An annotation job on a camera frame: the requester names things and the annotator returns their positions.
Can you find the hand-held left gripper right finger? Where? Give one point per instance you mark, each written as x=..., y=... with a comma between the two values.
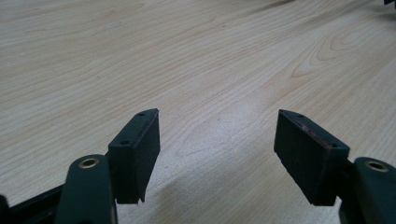
x=308, y=158

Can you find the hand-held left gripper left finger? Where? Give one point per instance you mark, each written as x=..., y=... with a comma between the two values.
x=134, y=161

